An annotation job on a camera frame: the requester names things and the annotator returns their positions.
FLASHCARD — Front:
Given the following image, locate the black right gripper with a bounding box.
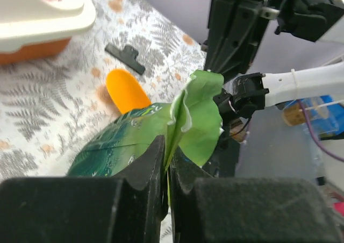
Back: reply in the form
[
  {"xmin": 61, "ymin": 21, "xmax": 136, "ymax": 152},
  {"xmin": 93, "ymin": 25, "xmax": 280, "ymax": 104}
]
[{"xmin": 204, "ymin": 0, "xmax": 270, "ymax": 82}]

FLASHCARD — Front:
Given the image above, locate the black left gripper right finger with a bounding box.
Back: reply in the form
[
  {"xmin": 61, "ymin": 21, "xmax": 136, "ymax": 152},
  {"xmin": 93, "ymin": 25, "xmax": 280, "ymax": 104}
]
[{"xmin": 169, "ymin": 150, "xmax": 339, "ymax": 242}]

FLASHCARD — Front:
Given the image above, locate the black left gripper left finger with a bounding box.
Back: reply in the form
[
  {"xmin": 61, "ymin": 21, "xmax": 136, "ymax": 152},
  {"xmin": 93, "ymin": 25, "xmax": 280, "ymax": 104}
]
[{"xmin": 1, "ymin": 135, "xmax": 168, "ymax": 242}]

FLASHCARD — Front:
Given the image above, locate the green cat litter bag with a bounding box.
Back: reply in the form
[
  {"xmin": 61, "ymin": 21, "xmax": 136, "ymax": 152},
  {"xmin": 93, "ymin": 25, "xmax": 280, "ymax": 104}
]
[{"xmin": 66, "ymin": 69, "xmax": 225, "ymax": 206}]

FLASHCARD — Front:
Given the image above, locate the yellow plastic litter scoop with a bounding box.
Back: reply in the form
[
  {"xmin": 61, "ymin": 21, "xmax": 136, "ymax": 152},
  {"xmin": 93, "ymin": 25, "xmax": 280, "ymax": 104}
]
[{"xmin": 105, "ymin": 68, "xmax": 151, "ymax": 114}]

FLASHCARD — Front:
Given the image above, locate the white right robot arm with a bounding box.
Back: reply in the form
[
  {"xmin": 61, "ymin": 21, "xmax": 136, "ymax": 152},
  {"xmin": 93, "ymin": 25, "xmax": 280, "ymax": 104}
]
[{"xmin": 204, "ymin": 0, "xmax": 343, "ymax": 120}]

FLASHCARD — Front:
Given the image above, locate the white and orange litter box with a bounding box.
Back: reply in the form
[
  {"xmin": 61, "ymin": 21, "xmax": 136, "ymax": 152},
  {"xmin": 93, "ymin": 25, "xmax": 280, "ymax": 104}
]
[{"xmin": 1, "ymin": 0, "xmax": 96, "ymax": 65}]

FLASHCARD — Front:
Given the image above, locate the small black plastic clip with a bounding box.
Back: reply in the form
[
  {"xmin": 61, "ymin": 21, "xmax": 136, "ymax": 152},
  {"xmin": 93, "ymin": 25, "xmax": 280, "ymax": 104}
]
[{"xmin": 104, "ymin": 43, "xmax": 146, "ymax": 75}]

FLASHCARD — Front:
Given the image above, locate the floral patterned table mat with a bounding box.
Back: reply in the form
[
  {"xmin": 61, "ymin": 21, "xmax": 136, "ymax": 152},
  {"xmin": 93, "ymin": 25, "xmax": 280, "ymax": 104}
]
[{"xmin": 1, "ymin": 0, "xmax": 205, "ymax": 183}]

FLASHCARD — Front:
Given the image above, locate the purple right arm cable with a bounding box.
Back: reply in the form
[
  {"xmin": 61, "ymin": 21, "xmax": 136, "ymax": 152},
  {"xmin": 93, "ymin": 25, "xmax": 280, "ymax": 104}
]
[{"xmin": 298, "ymin": 99, "xmax": 344, "ymax": 163}]

